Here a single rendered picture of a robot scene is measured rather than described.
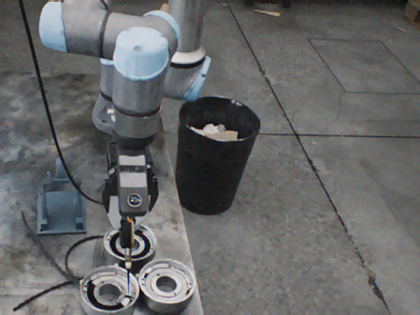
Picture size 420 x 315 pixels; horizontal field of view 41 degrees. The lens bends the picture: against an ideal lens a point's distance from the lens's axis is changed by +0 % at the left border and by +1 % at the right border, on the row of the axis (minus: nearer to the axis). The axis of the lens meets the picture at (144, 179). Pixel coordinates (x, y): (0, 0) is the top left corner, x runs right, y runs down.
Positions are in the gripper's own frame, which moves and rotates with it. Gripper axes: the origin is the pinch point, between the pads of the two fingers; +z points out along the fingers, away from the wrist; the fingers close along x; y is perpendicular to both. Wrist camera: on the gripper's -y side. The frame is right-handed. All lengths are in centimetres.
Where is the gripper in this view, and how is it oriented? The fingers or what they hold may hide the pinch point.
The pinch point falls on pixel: (126, 226)
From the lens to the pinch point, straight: 97.8
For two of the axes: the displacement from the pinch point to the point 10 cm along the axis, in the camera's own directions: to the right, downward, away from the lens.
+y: -1.4, -6.4, 7.6
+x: -9.9, 0.2, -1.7
